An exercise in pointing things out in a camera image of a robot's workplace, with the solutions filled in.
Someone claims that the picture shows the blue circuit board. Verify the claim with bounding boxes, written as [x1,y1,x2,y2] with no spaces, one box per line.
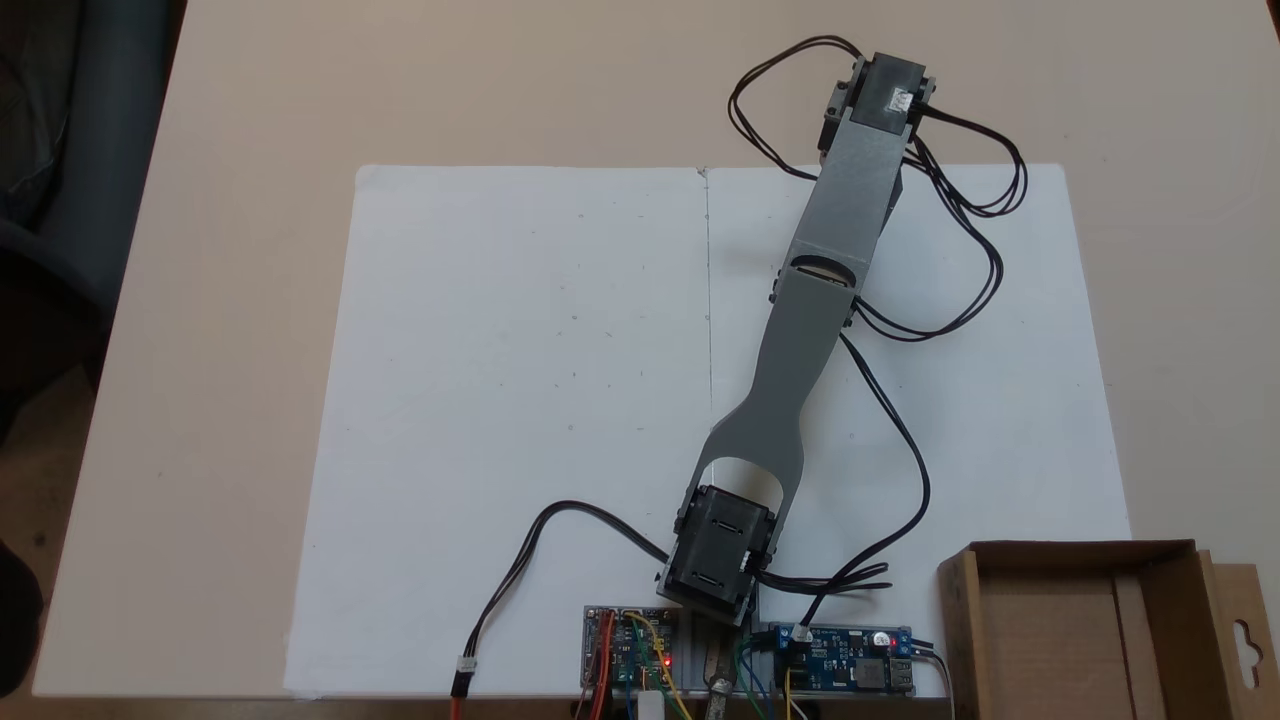
[765,624,917,697]

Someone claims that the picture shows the brown cardboard box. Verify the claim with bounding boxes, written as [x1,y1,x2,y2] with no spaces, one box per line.
[937,540,1280,720]

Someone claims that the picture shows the grey circuit board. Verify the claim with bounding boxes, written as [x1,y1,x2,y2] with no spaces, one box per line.
[583,605,683,693]

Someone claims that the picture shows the metal table clamp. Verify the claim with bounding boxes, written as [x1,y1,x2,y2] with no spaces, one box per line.
[703,640,739,720]

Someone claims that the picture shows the dark office chair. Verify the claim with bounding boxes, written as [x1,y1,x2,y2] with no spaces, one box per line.
[0,0,187,401]

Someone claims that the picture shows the person's foot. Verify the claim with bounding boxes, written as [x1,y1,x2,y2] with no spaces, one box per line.
[0,538,44,698]

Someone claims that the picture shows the black servo cable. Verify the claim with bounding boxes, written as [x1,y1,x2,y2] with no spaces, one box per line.
[727,36,864,182]
[755,334,933,629]
[848,103,1030,344]

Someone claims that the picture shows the yellow wire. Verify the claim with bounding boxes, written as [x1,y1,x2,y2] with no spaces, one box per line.
[624,612,693,719]

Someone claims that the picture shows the orange red wire bundle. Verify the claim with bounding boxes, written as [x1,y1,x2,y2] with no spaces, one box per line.
[574,612,614,720]

